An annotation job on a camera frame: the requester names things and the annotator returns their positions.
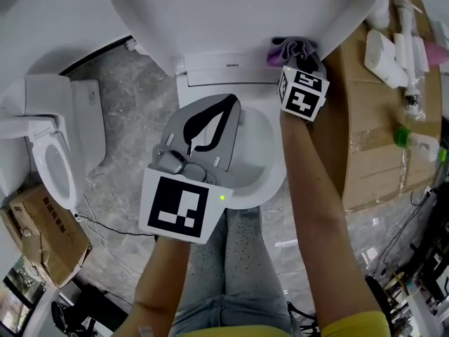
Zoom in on torn brown cardboard box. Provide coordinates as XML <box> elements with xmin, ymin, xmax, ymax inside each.
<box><xmin>0</xmin><ymin>184</ymin><xmax>93</xmax><ymax>289</ymax></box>

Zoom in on person's right forearm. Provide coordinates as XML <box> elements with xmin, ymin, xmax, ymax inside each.
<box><xmin>279</xmin><ymin>110</ymin><xmax>382</xmax><ymax>329</ymax></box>

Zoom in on white brush tool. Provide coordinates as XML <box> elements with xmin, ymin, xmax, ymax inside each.
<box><xmin>394</xmin><ymin>0</ymin><xmax>427</xmax><ymax>119</ymax></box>

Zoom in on white smart toilet base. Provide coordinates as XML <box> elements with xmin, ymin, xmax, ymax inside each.
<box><xmin>174</xmin><ymin>46</ymin><xmax>288</xmax><ymax>211</ymax></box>

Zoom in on purple and grey cloth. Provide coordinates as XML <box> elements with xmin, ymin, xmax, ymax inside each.
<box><xmin>267</xmin><ymin>36</ymin><xmax>321</xmax><ymax>68</ymax></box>

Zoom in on white toilet with tank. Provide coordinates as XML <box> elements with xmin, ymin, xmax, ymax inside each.
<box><xmin>0</xmin><ymin>75</ymin><xmax>106</xmax><ymax>210</ymax></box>

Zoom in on person's left forearm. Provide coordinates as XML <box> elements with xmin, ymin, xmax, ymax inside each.
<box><xmin>135</xmin><ymin>235</ymin><xmax>192</xmax><ymax>337</ymax></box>

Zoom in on small white crumpled paper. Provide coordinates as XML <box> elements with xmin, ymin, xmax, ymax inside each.
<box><xmin>124</xmin><ymin>39</ymin><xmax>148</xmax><ymax>54</ymax></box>

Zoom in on large flat cardboard box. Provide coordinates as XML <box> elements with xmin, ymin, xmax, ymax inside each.
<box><xmin>321</xmin><ymin>0</ymin><xmax>443</xmax><ymax>212</ymax></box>

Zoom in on person's yellow shirt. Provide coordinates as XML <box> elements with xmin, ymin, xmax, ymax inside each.
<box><xmin>175</xmin><ymin>310</ymin><xmax>390</xmax><ymax>337</ymax></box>

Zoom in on small white box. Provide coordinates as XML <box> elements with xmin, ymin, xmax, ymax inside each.
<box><xmin>412</xmin><ymin>37</ymin><xmax>429</xmax><ymax>72</ymax></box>

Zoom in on person's grey jeans legs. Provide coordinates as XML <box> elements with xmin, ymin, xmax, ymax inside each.
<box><xmin>171</xmin><ymin>205</ymin><xmax>292</xmax><ymax>337</ymax></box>

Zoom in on black floor cable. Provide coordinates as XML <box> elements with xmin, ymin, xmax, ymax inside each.
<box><xmin>75</xmin><ymin>214</ymin><xmax>157</xmax><ymax>237</ymax></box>

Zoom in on white bottle with green caps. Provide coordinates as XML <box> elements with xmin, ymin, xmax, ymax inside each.
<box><xmin>392</xmin><ymin>126</ymin><xmax>448</xmax><ymax>163</ymax></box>

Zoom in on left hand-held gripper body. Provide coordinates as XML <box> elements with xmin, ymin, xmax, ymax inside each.
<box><xmin>138</xmin><ymin>143</ymin><xmax>235</xmax><ymax>245</ymax></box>

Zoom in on white cleaner bottle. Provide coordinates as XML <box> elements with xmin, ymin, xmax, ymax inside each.
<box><xmin>363</xmin><ymin>29</ymin><xmax>408</xmax><ymax>87</ymax></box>

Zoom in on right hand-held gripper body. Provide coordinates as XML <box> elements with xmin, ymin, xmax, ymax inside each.
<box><xmin>276</xmin><ymin>52</ymin><xmax>332</xmax><ymax>123</ymax></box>

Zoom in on black bag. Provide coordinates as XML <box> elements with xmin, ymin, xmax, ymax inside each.
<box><xmin>51</xmin><ymin>282</ymin><xmax>127</xmax><ymax>337</ymax></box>

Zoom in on window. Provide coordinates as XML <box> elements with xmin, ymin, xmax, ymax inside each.
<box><xmin>0</xmin><ymin>256</ymin><xmax>46</xmax><ymax>336</ymax></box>

